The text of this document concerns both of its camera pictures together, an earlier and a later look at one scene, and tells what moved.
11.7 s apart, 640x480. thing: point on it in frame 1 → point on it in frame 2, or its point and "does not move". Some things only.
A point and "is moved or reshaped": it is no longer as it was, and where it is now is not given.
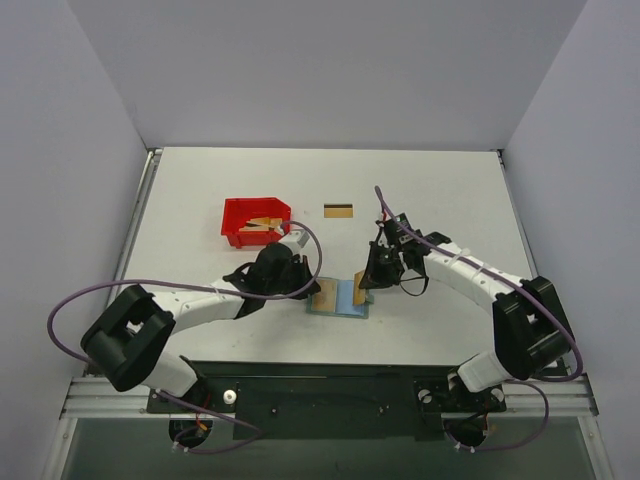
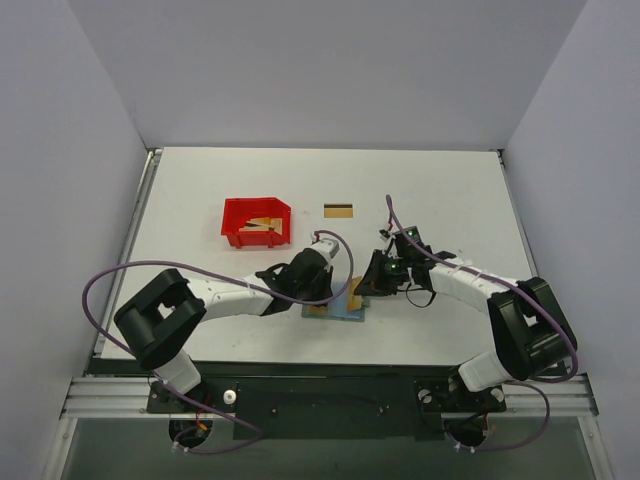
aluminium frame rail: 557,396 does not move
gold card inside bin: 262,224 does not move
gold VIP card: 359,293 is moved or reshaped
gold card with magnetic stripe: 338,210 does not move
